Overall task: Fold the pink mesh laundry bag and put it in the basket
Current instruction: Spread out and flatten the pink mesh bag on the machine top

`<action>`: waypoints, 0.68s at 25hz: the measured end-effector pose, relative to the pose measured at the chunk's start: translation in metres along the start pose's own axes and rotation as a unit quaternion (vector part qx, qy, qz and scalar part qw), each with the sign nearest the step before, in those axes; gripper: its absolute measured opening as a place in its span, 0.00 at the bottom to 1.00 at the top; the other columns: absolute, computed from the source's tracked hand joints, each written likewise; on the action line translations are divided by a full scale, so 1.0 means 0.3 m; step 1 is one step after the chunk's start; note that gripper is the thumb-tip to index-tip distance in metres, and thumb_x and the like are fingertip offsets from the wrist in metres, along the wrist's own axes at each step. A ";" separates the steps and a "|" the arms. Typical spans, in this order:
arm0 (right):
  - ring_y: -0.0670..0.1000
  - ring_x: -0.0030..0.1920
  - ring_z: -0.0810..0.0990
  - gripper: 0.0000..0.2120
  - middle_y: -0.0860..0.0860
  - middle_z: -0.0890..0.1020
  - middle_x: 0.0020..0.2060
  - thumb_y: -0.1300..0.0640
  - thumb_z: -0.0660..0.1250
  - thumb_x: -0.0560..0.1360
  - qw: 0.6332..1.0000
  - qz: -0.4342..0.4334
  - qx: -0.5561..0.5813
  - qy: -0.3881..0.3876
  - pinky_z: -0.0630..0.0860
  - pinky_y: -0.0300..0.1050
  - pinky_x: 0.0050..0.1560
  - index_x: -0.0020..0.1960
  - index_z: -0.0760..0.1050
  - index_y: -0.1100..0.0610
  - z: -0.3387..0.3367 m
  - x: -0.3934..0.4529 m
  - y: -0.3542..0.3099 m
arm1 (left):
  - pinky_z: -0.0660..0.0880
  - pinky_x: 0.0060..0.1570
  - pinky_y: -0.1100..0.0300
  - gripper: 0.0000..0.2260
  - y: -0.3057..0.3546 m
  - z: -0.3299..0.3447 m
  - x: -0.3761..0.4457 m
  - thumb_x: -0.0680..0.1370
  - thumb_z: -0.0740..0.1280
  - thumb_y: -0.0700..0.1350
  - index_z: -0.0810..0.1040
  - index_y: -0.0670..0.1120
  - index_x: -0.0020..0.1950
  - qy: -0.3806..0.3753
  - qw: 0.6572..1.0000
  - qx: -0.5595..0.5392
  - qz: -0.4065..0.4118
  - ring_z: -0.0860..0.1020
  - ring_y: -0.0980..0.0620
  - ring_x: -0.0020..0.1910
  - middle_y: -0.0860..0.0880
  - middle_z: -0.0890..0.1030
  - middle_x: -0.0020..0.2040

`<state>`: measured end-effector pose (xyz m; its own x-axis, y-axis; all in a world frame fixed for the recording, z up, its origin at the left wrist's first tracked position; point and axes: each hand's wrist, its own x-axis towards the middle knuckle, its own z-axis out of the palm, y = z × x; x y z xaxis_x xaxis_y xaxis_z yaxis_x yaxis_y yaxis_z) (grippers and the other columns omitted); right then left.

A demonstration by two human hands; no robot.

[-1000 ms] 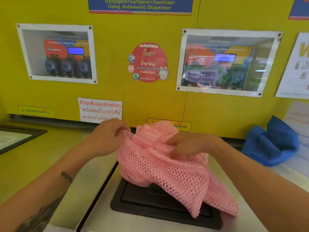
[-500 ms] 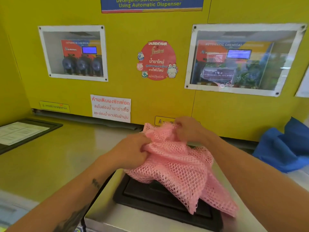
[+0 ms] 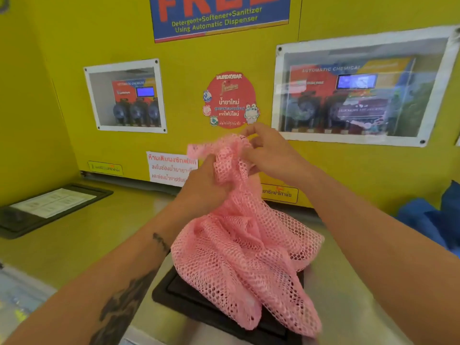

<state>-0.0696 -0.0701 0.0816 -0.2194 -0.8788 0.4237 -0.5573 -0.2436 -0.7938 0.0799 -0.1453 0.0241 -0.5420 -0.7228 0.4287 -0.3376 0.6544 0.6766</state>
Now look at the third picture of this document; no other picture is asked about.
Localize person's left hand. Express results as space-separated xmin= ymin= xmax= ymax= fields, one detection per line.
xmin=175 ymin=153 xmax=235 ymax=220

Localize person's right hand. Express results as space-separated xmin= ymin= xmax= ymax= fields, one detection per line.
xmin=241 ymin=122 xmax=320 ymax=194

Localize pink mesh laundry bag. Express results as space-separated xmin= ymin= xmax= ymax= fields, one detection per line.
xmin=171 ymin=134 xmax=325 ymax=338

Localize blue cloth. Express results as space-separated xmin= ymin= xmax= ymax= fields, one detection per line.
xmin=395 ymin=180 xmax=460 ymax=258

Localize person's left forearm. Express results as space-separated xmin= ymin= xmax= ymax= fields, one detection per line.
xmin=0 ymin=197 xmax=188 ymax=345

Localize person's right forearm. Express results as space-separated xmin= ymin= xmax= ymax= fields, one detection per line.
xmin=303 ymin=165 xmax=460 ymax=345

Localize small yellow warning label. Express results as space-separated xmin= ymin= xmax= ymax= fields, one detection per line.
xmin=87 ymin=161 xmax=124 ymax=177
xmin=259 ymin=183 xmax=299 ymax=205

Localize white notice with red letters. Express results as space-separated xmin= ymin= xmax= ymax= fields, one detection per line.
xmin=146 ymin=151 xmax=199 ymax=188

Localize round red sticker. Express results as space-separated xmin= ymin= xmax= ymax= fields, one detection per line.
xmin=202 ymin=70 xmax=261 ymax=130

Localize white framed dispenser window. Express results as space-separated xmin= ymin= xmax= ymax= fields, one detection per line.
xmin=271 ymin=24 xmax=460 ymax=148
xmin=83 ymin=58 xmax=168 ymax=134

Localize stainless steel washing machine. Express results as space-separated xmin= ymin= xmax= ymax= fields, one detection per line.
xmin=0 ymin=177 xmax=180 ymax=345
xmin=122 ymin=197 xmax=414 ymax=345

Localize blue poster with red letters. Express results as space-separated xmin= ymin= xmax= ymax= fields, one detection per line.
xmin=149 ymin=0 xmax=292 ymax=44

